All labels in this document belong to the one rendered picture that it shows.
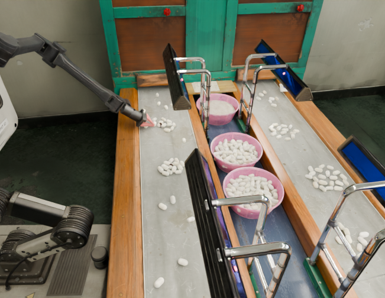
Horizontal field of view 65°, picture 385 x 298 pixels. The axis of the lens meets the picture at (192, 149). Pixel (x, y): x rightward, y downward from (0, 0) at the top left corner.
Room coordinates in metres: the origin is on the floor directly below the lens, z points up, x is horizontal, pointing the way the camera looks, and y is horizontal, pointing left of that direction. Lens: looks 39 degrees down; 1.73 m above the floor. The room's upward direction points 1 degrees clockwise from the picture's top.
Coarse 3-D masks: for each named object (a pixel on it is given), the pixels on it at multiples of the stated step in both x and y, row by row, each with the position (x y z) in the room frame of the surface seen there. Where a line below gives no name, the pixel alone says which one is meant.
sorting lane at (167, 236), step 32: (160, 96) 1.77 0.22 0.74; (160, 128) 1.40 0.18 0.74; (192, 128) 1.40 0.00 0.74; (160, 160) 1.13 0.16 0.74; (160, 192) 0.91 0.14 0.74; (160, 224) 0.74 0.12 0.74; (192, 224) 0.74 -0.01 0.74; (160, 256) 0.60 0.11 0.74; (192, 256) 0.60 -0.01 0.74; (160, 288) 0.48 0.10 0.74; (192, 288) 0.49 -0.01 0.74
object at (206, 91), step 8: (176, 72) 1.33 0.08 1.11; (184, 72) 1.34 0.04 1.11; (192, 72) 1.34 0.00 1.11; (200, 72) 1.34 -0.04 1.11; (208, 72) 1.36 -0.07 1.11; (200, 80) 1.51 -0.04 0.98; (208, 80) 1.36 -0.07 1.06; (200, 88) 1.51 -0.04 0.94; (208, 88) 1.36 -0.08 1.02; (200, 96) 1.51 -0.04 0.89; (208, 96) 1.35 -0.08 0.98; (200, 104) 1.50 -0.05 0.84; (208, 104) 1.35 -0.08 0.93; (200, 112) 1.51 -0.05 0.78; (208, 112) 1.36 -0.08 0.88; (200, 120) 1.51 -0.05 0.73; (208, 120) 1.36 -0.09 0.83; (208, 128) 1.36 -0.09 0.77; (208, 136) 1.37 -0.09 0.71
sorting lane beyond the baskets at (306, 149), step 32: (256, 96) 1.79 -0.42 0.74; (288, 128) 1.42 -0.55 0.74; (288, 160) 1.14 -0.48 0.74; (320, 160) 1.14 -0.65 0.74; (320, 192) 0.93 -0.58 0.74; (320, 224) 0.75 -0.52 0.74; (352, 224) 0.76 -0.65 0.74; (384, 224) 0.76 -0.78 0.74; (384, 256) 0.61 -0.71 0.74; (384, 288) 0.50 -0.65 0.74
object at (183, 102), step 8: (168, 48) 1.66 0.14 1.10; (168, 56) 1.58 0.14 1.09; (176, 56) 1.66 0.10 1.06; (168, 64) 1.50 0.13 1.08; (176, 64) 1.47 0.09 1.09; (168, 72) 1.43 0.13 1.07; (168, 80) 1.36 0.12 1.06; (176, 80) 1.26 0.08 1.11; (176, 88) 1.21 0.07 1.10; (184, 88) 1.24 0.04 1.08; (176, 96) 1.15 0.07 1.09; (184, 96) 1.12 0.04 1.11; (176, 104) 1.11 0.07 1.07; (184, 104) 1.12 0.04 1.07
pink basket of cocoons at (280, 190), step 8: (240, 168) 1.05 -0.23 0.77; (248, 168) 1.05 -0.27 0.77; (256, 168) 1.05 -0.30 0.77; (232, 176) 1.02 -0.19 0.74; (256, 176) 1.03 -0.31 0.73; (264, 176) 1.02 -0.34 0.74; (272, 176) 1.00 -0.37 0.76; (224, 184) 0.94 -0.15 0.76; (272, 184) 0.98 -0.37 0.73; (280, 184) 0.94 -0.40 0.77; (224, 192) 0.89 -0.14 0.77; (280, 192) 0.91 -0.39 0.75; (280, 200) 0.85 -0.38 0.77; (232, 208) 0.87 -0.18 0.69; (240, 208) 0.82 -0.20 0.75; (272, 208) 0.81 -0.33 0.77; (248, 216) 0.82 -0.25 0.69; (256, 216) 0.82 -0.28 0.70
